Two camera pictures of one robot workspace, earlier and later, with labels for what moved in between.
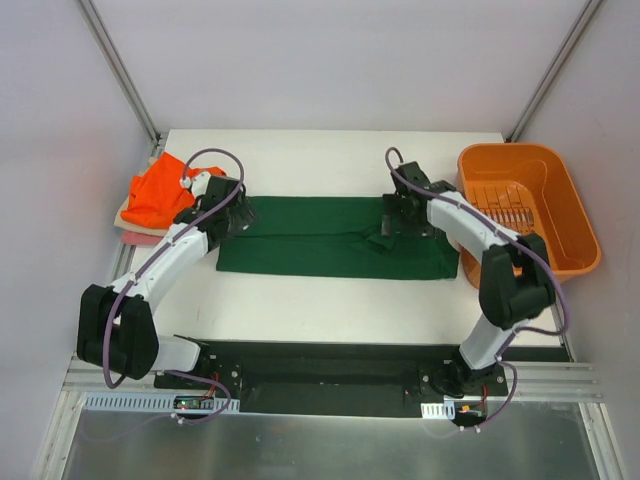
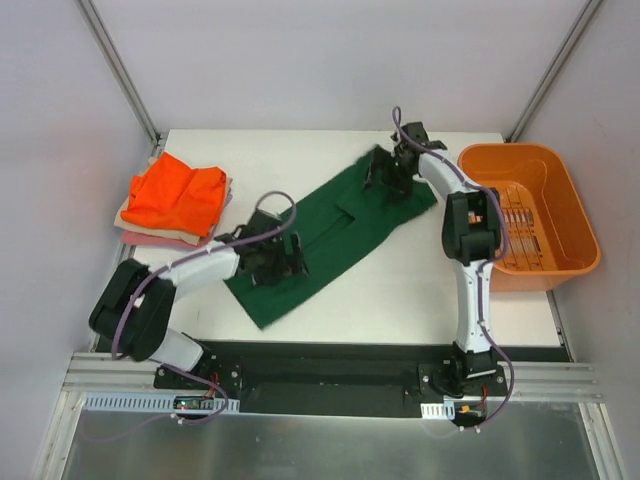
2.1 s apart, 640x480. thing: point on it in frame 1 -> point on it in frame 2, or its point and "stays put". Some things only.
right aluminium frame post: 559,58 stays put
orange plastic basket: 523,189 stays put
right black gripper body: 396,220 -> 378,167
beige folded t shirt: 123,226 stays put
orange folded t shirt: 160,194 stays put
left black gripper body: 241,215 -> 291,254
